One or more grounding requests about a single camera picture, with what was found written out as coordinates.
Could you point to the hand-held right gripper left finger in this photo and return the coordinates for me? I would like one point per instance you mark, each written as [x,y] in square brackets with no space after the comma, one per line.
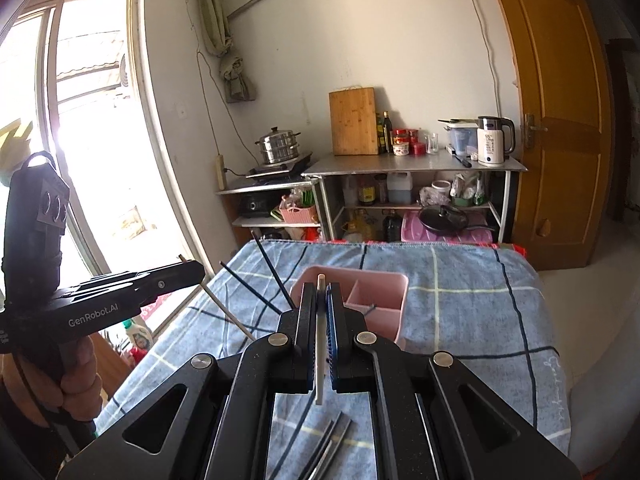
[307,340]

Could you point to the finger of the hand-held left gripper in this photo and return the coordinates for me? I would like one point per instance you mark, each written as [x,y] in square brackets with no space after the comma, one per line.
[125,277]
[175,280]

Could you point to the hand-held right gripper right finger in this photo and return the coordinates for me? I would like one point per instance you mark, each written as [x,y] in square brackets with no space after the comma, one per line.
[331,320]

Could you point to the wooden chopstick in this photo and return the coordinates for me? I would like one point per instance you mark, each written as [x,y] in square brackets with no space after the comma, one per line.
[225,310]
[320,360]

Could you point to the pink plastic basket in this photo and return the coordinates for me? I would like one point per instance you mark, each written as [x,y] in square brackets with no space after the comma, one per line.
[375,274]

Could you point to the metal chopstick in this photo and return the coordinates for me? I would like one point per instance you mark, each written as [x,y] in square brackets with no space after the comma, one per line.
[330,440]

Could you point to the person's left hand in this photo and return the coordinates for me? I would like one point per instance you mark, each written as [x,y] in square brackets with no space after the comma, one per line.
[80,380]

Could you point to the white detergent bottle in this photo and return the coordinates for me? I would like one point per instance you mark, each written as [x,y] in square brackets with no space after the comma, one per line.
[137,335]

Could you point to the yellow cooking oil bottle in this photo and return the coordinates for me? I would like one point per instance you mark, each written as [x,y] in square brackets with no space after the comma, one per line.
[357,227]

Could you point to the small pink woven basket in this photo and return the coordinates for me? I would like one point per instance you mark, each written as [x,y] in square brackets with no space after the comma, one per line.
[299,213]

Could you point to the white power strip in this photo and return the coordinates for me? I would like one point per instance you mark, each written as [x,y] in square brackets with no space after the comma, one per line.
[219,172]

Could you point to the clear plastic bottle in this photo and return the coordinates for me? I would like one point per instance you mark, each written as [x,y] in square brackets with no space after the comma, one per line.
[350,190]

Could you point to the low metal shelf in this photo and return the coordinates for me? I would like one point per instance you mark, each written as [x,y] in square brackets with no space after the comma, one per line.
[270,187]

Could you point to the soy sauce bottle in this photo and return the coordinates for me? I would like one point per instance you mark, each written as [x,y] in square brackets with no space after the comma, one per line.
[367,191]

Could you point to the glass window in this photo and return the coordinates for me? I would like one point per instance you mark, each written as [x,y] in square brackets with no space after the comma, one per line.
[90,135]

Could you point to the dark glass bottle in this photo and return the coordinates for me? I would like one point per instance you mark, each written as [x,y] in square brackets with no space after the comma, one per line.
[381,189]

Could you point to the blue checked tablecloth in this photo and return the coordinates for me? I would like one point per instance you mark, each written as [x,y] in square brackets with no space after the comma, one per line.
[475,310]

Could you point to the white plastic jug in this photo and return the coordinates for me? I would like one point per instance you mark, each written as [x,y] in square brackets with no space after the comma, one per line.
[400,187]

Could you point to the black lidded pan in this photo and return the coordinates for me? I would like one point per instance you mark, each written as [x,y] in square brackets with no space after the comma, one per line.
[442,220]

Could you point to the black induction cooker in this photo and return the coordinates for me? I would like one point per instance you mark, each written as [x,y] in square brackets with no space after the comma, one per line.
[277,170]

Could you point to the steel steamer pot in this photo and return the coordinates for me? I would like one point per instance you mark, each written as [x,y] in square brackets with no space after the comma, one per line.
[277,147]

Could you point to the white bowl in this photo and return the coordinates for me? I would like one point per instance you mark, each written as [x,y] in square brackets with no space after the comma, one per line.
[440,187]

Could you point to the pink dish tray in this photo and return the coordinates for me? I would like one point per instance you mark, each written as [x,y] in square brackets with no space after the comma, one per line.
[480,232]

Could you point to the crumpled plastic bags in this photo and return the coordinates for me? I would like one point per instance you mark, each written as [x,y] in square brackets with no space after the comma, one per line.
[467,187]

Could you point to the dark sauce bottle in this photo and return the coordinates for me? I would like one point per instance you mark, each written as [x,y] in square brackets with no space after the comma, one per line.
[380,135]

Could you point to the small red jar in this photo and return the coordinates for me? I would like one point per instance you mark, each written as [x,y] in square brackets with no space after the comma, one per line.
[418,149]

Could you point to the dark oil bottle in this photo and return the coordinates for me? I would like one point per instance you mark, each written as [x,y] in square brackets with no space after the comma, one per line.
[388,132]

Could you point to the colourful floral cloth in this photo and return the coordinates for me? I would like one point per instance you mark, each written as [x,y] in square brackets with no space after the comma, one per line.
[515,249]

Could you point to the wooden cutting board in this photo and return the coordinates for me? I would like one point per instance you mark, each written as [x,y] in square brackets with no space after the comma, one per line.
[352,120]

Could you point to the glass cup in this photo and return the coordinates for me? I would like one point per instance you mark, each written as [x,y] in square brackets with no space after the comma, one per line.
[432,144]

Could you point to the clear plastic container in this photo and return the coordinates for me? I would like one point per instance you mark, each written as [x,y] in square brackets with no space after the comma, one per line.
[461,140]

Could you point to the tied beige curtain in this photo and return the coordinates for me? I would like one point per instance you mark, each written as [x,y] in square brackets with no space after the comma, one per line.
[230,60]

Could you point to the white electric kettle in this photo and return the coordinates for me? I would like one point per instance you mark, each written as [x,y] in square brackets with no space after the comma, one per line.
[490,142]

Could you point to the wooden door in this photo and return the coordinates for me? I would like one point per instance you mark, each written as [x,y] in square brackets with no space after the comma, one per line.
[555,110]

